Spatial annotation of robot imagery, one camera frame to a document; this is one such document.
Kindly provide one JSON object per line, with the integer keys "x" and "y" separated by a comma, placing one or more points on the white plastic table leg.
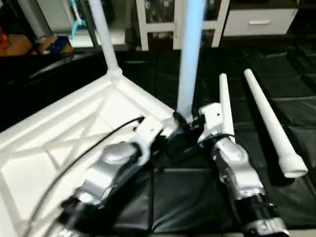
{"x": 226, "y": 103}
{"x": 274, "y": 123}
{"x": 104, "y": 37}
{"x": 190, "y": 59}

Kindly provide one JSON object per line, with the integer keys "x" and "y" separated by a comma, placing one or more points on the white plastic table top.
{"x": 64, "y": 128}

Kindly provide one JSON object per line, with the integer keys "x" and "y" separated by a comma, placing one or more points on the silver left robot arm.
{"x": 103, "y": 182}

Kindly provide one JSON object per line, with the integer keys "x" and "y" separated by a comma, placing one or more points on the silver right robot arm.
{"x": 242, "y": 177}

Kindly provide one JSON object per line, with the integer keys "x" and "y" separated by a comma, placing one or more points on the white drawer cabinet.
{"x": 259, "y": 22}
{"x": 168, "y": 22}

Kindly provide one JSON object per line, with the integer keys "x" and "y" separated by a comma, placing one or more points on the black work mat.
{"x": 286, "y": 79}

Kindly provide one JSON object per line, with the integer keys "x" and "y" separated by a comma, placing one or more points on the light blue hanger hook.
{"x": 76, "y": 19}

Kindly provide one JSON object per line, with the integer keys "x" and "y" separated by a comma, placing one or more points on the small blue box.
{"x": 55, "y": 43}

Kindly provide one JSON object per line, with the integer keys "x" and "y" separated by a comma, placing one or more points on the cardboard box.
{"x": 15, "y": 44}

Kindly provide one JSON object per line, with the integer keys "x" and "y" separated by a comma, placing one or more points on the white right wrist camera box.
{"x": 212, "y": 121}

